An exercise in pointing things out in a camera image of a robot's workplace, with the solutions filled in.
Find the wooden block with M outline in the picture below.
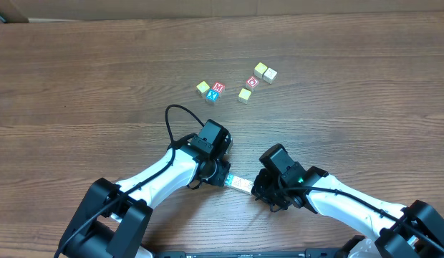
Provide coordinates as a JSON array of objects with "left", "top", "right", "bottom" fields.
[{"left": 233, "top": 176, "right": 244, "bottom": 191}]

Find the red M wooden block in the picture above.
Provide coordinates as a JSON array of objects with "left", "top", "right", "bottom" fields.
[{"left": 211, "top": 82, "right": 226, "bottom": 95}]

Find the blue X wooden block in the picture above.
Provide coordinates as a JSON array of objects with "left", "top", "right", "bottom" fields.
[{"left": 206, "top": 90, "right": 220, "bottom": 105}]

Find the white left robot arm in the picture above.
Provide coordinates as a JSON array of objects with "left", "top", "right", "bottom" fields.
[{"left": 55, "top": 120, "right": 233, "bottom": 257}]

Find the yellow C wooden block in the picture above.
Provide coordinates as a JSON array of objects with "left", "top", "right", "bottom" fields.
[{"left": 238, "top": 88, "right": 252, "bottom": 104}]

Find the blue faced wooden letter block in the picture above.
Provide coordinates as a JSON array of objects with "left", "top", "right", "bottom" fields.
[{"left": 224, "top": 173, "right": 234, "bottom": 188}]

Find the yellow L wooden block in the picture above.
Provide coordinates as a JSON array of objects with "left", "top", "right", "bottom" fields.
[{"left": 196, "top": 81, "right": 211, "bottom": 97}]

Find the yellow top wooden block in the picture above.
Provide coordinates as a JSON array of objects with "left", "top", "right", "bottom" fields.
[{"left": 254, "top": 62, "right": 268, "bottom": 79}]

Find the plain cream wooden block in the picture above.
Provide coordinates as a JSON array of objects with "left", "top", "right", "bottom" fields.
[{"left": 263, "top": 67, "right": 278, "bottom": 84}]

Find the wooden block with fish drawing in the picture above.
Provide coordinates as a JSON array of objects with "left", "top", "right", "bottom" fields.
[{"left": 241, "top": 179, "right": 254, "bottom": 195}]

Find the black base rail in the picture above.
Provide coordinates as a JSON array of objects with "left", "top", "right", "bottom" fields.
[{"left": 153, "top": 248, "right": 348, "bottom": 258}]

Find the red faced wooden block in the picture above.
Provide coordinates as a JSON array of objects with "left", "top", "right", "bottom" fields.
[{"left": 245, "top": 76, "right": 260, "bottom": 92}]

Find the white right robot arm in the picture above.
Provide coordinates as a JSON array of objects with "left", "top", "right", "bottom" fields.
[{"left": 251, "top": 143, "right": 444, "bottom": 257}]

